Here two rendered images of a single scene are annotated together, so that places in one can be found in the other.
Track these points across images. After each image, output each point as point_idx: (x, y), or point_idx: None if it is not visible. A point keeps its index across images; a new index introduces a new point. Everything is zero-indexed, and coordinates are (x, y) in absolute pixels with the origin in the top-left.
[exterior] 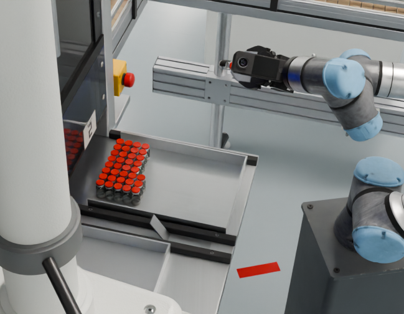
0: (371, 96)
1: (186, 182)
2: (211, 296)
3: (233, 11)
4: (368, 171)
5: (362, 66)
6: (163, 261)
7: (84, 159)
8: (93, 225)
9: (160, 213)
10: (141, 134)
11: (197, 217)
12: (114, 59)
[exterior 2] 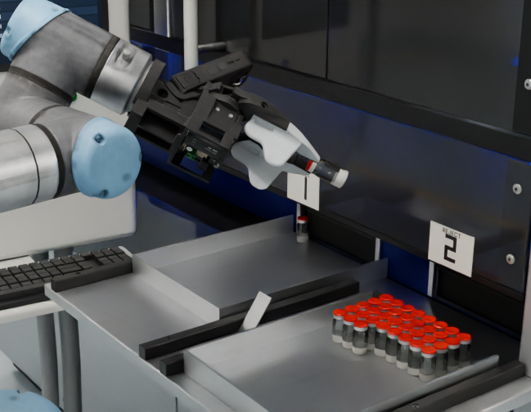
0: (5, 112)
1: (331, 389)
2: (118, 328)
3: None
4: (24, 400)
5: (65, 115)
6: (200, 296)
7: (480, 339)
8: (325, 291)
9: (278, 321)
10: (497, 400)
11: (249, 369)
12: None
